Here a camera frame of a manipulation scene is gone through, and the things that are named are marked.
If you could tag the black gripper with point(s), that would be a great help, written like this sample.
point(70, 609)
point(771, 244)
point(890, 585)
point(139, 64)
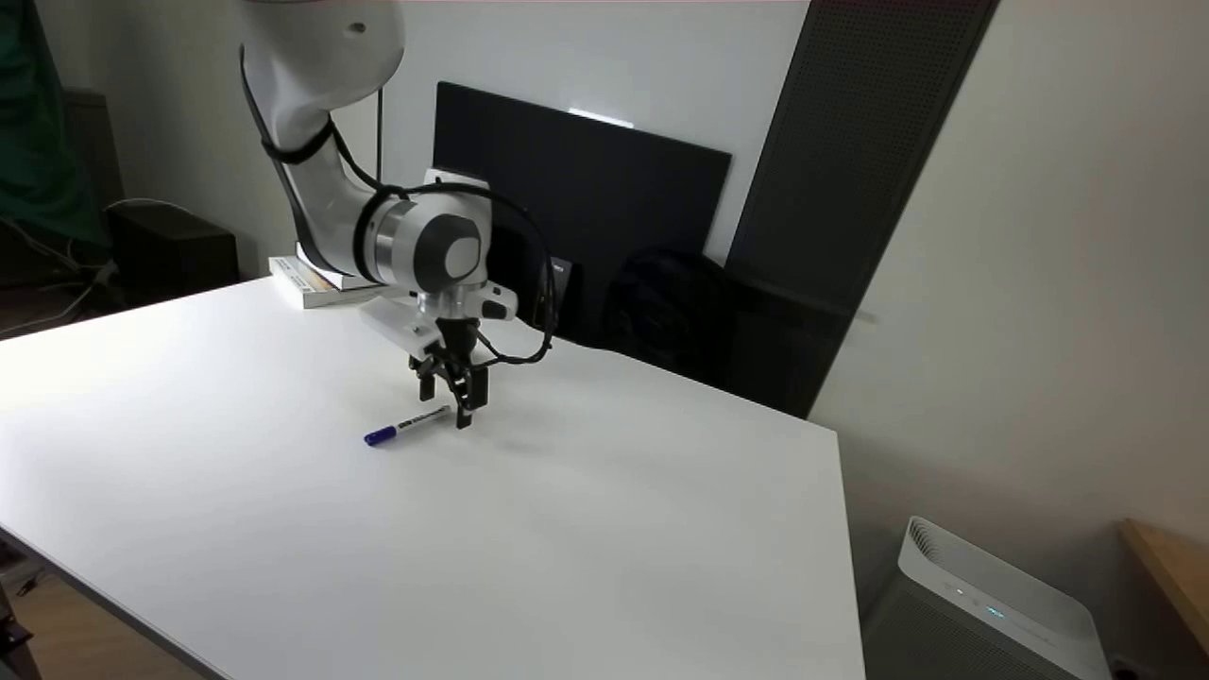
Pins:
point(456, 355)

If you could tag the blue capped white marker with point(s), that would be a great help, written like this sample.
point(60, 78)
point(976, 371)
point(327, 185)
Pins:
point(407, 423)

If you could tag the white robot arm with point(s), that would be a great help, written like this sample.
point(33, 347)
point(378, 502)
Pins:
point(426, 254)

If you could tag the black monitor screen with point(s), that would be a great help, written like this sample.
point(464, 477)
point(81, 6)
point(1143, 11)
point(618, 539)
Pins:
point(600, 190)

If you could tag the black backpack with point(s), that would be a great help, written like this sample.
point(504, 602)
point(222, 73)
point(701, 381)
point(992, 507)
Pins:
point(692, 317)

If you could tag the white air purifier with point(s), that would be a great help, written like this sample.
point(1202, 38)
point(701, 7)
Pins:
point(953, 609)

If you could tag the wooden side table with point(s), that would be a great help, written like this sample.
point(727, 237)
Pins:
point(1181, 568)

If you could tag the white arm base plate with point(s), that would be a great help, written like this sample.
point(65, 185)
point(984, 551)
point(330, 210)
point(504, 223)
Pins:
point(310, 289)

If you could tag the dark wall panel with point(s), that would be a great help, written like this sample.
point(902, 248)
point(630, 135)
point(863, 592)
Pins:
point(856, 123)

